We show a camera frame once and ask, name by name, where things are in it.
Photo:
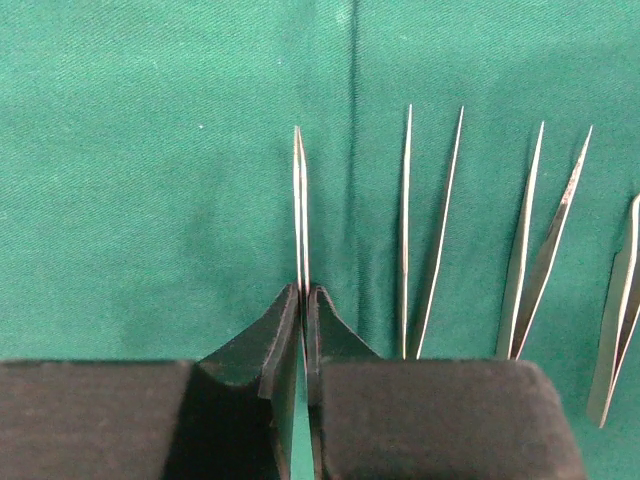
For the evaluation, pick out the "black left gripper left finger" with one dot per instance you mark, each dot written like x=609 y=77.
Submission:
x=227 y=416

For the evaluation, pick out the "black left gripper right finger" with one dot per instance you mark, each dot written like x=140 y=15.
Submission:
x=374 y=418

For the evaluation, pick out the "dark green surgical cloth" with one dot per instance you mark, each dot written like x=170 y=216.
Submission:
x=146 y=174

